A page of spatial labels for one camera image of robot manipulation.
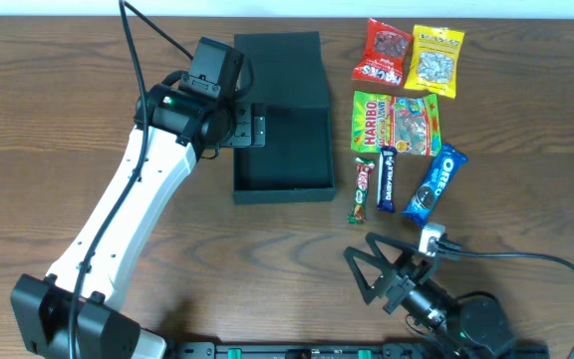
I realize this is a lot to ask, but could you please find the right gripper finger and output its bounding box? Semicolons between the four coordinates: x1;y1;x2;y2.
343;246;392;304
365;232;419;268

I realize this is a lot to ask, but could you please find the purple Dairy Milk bar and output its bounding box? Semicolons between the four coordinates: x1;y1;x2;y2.
377;147;397;213

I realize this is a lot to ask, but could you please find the blue Oreo cookie pack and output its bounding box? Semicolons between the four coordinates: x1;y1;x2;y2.
403;144;468;227

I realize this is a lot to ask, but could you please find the black gift box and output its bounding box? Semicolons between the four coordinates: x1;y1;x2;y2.
232;32;336;204

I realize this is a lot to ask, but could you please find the green Haribo gummy bag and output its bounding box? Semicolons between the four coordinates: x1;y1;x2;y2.
351;91;442;157

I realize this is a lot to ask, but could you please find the red snack bag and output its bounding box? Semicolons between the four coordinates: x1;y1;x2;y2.
352;18;414;87

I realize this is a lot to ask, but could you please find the yellow seed snack bag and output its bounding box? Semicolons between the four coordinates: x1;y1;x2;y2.
405;25;465;99

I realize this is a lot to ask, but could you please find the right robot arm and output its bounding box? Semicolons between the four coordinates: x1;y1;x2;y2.
344;232;516;358

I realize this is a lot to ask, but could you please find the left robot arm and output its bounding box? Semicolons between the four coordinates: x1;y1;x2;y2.
11;38;265;358

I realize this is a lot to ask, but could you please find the KitKat chocolate bar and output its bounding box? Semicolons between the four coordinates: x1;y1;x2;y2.
348;157;375;223

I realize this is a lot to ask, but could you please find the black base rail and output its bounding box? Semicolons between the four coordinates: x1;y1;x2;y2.
164;341;550;359

